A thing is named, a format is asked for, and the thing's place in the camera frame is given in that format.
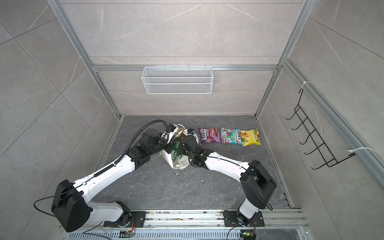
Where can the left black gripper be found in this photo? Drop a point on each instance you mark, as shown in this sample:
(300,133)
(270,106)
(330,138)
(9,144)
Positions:
(171,144)

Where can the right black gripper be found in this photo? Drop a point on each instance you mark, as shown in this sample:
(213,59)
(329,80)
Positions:
(181,151)

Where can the green yellow candy bag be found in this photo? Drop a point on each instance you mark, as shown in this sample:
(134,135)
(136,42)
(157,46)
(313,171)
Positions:
(175,152)

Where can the white floral paper bag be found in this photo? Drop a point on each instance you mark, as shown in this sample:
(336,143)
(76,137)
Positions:
(183,132)

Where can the purple snack pack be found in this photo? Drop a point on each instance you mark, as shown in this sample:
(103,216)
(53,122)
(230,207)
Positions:
(210,135)

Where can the teal red snack bag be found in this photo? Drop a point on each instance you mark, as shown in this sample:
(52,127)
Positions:
(229,136)

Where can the yellow green snack bag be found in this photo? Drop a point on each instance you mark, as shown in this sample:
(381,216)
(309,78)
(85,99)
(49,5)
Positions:
(250,137)

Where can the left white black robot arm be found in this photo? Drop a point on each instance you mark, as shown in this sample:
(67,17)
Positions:
(72,204)

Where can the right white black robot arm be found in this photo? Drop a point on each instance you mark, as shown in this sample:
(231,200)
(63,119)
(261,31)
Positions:
(257,183)

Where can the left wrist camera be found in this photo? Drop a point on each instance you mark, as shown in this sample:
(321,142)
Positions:
(171,130)

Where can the white wire mesh basket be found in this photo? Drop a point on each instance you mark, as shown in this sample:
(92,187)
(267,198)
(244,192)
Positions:
(177,80)

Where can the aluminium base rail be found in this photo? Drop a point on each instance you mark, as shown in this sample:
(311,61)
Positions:
(210,219)

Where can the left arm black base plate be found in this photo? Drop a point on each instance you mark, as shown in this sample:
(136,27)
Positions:
(136,219)

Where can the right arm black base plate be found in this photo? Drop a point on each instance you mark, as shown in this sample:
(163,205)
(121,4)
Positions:
(235,218)

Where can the black wire hook rack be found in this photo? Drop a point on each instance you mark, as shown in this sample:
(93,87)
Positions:
(328,159)

